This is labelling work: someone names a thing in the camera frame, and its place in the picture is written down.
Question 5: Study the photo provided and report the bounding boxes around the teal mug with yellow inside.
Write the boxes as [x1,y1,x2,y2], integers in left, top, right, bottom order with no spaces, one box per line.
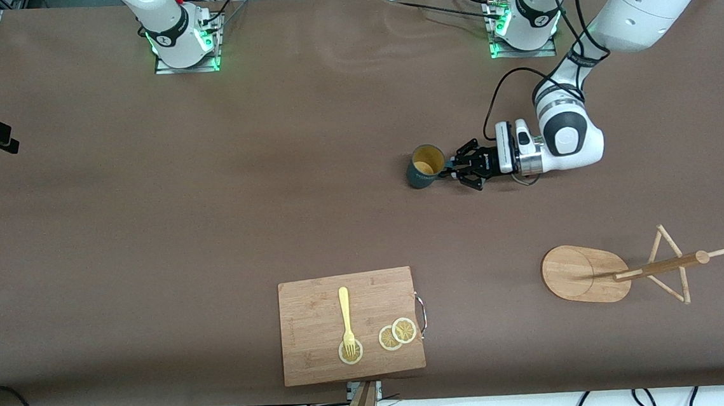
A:
[404,142,461,191]

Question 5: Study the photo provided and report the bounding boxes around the wooden mug rack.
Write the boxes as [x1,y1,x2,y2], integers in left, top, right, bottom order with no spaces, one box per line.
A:
[539,220,724,315]

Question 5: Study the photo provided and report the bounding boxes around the yellow plastic fork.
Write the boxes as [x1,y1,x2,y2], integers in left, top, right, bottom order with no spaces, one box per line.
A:
[338,286,359,362]

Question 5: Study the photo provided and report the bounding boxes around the lemon slice under fork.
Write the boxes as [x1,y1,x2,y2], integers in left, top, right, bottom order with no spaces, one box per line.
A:
[338,337,365,366]

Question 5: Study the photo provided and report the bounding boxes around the wooden cutting board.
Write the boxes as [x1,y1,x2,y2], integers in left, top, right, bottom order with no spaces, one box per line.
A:
[277,265,432,388]

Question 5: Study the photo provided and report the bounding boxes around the brown table cover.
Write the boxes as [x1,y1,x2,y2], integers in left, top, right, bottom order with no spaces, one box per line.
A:
[0,0,724,406]

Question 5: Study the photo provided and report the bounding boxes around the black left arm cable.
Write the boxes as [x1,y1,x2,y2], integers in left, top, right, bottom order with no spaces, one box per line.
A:
[477,0,620,189]

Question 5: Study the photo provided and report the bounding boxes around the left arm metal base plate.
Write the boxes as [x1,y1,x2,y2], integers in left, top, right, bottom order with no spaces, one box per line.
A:
[485,0,557,61]

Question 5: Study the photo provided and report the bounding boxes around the black cable across table cover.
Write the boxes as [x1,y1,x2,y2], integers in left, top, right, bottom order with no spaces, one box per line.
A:
[381,0,503,27]

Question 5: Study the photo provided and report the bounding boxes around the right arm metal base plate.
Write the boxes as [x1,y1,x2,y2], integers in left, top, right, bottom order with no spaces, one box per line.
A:
[151,12,226,76]

